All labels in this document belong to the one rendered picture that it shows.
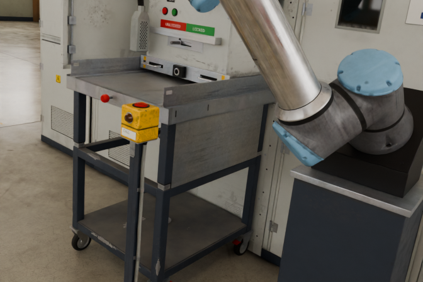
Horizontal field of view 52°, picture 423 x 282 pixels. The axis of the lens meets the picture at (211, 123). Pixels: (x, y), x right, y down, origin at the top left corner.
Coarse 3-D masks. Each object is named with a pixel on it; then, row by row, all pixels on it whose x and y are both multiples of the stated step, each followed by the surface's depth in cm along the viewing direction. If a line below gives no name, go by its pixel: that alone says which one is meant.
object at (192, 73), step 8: (152, 64) 202; (160, 64) 199; (168, 64) 195; (168, 72) 196; (192, 72) 187; (200, 72) 184; (208, 72) 181; (216, 72) 179; (192, 80) 187; (200, 80) 184; (216, 80) 179
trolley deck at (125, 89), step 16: (80, 80) 177; (96, 80) 179; (112, 80) 182; (128, 80) 186; (144, 80) 189; (160, 80) 192; (176, 80) 196; (96, 96) 172; (112, 96) 165; (128, 96) 159; (144, 96) 160; (160, 96) 163; (240, 96) 176; (256, 96) 185; (272, 96) 195; (160, 112) 149; (176, 112) 149; (192, 112) 156; (208, 112) 163; (224, 112) 170
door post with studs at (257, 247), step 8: (288, 0) 187; (296, 0) 184; (288, 8) 187; (296, 8) 185; (288, 16) 188; (272, 128) 202; (272, 136) 203; (272, 144) 203; (272, 152) 204; (272, 160) 205; (272, 168) 205; (264, 184) 210; (264, 192) 210; (264, 200) 211; (264, 208) 212; (264, 216) 213; (256, 240) 218; (256, 248) 219
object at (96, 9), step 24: (72, 0) 193; (96, 0) 201; (120, 0) 208; (144, 0) 216; (72, 24) 195; (96, 24) 204; (120, 24) 212; (72, 48) 198; (96, 48) 208; (120, 48) 215
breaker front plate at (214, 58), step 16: (160, 0) 194; (176, 0) 188; (160, 16) 196; (176, 16) 189; (192, 16) 183; (208, 16) 178; (224, 16) 172; (224, 32) 174; (160, 48) 199; (176, 48) 192; (192, 48) 186; (208, 48) 180; (224, 48) 175; (192, 64) 188; (208, 64) 182; (224, 64) 176
